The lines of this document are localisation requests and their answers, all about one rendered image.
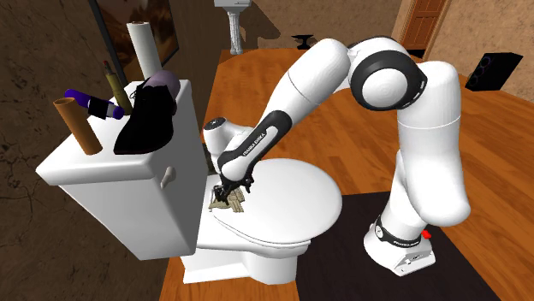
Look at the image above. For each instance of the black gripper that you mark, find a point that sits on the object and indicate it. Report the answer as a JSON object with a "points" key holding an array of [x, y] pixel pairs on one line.
{"points": [[227, 188]]}

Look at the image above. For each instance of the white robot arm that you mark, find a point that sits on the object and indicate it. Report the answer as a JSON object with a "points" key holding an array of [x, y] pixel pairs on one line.
{"points": [[429, 137]]}

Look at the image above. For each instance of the tan flat object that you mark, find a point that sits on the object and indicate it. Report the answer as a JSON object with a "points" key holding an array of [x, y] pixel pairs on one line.
{"points": [[235, 204]]}

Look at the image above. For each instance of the white toilet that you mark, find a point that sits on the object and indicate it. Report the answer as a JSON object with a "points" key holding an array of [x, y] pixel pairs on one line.
{"points": [[288, 200]]}

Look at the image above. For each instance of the black leather shoe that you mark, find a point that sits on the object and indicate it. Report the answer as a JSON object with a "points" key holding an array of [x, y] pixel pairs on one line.
{"points": [[146, 125]]}

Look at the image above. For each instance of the lilac round object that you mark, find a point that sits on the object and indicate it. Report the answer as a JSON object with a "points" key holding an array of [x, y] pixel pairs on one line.
{"points": [[169, 80]]}

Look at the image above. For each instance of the dark robot stand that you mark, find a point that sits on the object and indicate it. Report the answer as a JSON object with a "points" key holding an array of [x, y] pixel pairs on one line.
{"points": [[346, 250]]}

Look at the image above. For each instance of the olive bottle with red tip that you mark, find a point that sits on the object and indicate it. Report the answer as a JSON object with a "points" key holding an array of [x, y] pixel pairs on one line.
{"points": [[117, 89]]}

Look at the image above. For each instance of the purple and black tool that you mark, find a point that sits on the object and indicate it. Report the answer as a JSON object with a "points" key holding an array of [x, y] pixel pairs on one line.
{"points": [[98, 106]]}

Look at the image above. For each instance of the brown cardboard tube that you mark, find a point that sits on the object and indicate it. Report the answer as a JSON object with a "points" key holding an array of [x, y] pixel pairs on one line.
{"points": [[79, 127]]}

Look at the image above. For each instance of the white paper roll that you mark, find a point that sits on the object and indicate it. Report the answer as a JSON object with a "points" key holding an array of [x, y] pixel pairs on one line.
{"points": [[144, 48]]}

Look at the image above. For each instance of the black anvil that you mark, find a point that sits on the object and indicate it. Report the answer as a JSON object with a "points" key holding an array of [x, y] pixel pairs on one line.
{"points": [[303, 41]]}

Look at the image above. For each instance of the brown wooden door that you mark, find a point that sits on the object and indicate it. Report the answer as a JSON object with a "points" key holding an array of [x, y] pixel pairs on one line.
{"points": [[423, 23]]}

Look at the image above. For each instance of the black speaker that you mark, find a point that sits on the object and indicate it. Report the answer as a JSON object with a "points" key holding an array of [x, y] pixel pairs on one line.
{"points": [[494, 71]]}

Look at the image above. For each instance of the white pedestal sink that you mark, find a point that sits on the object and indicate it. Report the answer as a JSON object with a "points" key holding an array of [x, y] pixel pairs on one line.
{"points": [[235, 29]]}

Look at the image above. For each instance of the dark framed wall picture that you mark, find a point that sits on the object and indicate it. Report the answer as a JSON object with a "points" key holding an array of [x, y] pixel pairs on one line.
{"points": [[137, 21]]}

